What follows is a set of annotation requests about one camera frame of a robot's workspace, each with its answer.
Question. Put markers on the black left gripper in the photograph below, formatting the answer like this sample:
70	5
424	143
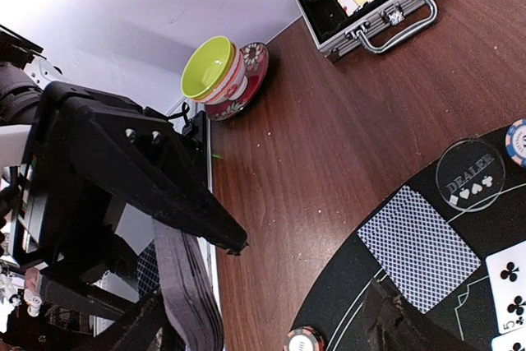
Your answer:
87	147

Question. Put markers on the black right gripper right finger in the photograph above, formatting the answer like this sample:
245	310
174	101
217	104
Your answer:
390	322

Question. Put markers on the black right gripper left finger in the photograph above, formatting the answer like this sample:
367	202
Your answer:
135	330

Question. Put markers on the grey card deck box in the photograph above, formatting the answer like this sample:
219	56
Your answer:
173	264

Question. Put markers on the cards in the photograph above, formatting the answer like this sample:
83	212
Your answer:
422	254

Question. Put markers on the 100 chips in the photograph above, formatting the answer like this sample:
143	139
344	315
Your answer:
304	338

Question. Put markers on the five of clubs card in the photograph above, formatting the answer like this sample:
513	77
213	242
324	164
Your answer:
506	271

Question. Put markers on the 10 chips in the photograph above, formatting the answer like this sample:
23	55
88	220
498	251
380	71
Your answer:
515	142

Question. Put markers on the yellow-green bowl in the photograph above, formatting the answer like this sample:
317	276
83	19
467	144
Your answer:
206	67

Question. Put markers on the round black poker mat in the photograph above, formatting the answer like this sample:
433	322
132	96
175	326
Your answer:
334	304

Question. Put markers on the floral red saucer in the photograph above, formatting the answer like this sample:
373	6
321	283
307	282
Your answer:
256	58

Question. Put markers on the clear round dealer button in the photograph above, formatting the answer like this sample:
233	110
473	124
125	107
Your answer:
470	175

